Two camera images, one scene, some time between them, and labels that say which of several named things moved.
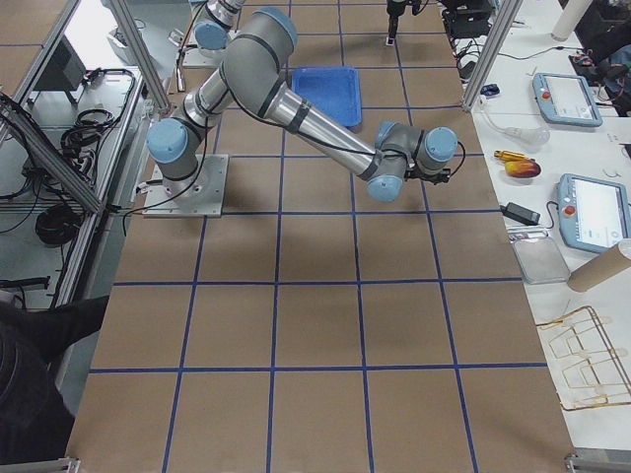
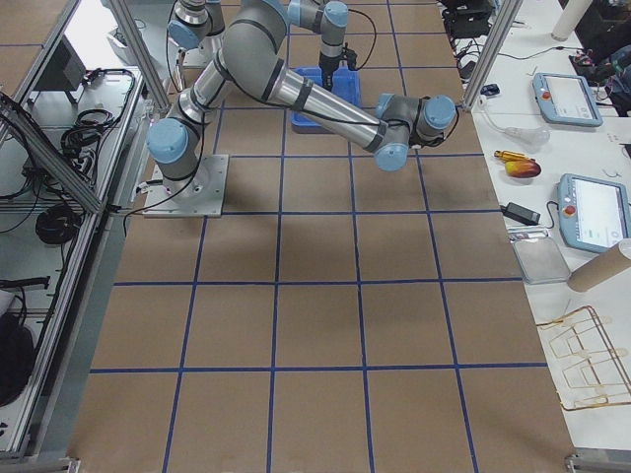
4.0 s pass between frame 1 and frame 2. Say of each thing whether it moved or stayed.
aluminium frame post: stayed
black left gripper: moved
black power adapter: stayed
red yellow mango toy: stayed
